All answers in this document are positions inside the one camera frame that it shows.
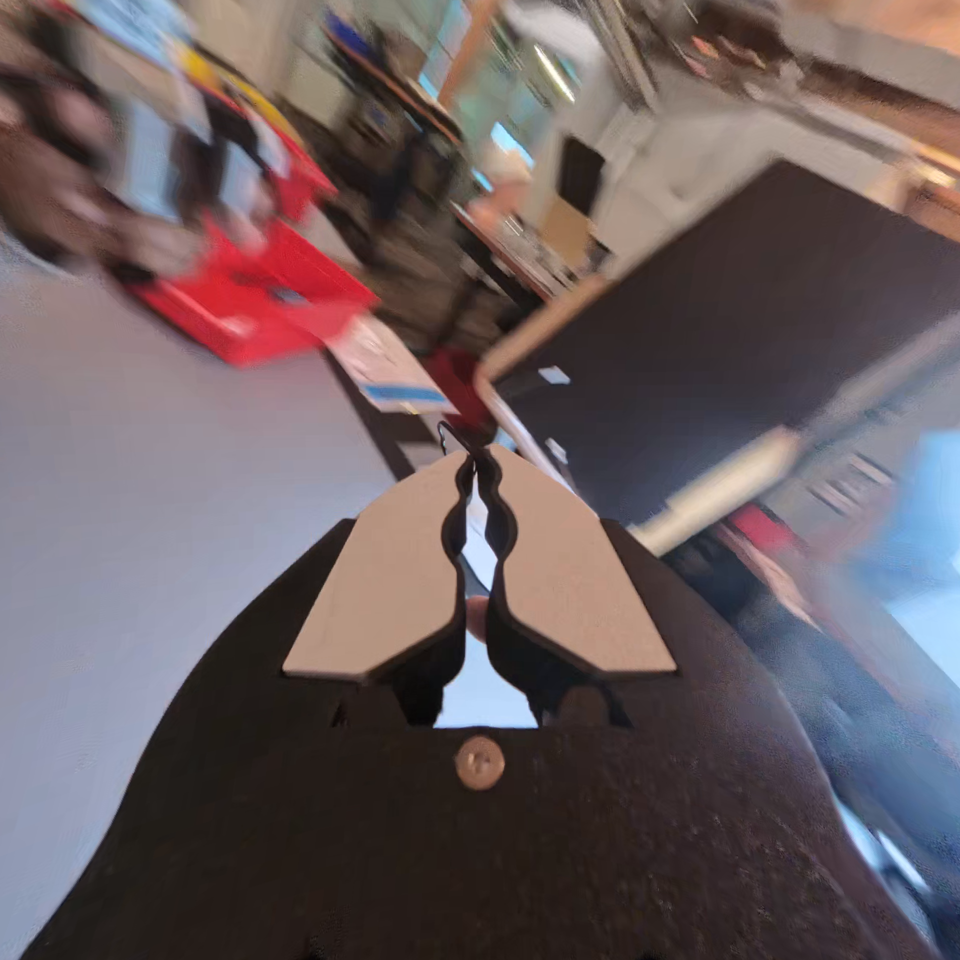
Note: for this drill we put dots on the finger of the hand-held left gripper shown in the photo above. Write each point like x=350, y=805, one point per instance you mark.
x=150, y=158
x=240, y=184

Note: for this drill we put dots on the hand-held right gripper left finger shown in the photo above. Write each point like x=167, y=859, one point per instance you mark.
x=382, y=592

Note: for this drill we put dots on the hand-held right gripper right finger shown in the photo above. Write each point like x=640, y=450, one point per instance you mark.
x=577, y=592

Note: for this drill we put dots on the person's left hand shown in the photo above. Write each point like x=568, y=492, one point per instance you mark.
x=38, y=199

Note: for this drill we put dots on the white blue paper box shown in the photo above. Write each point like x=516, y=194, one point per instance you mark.
x=390, y=367

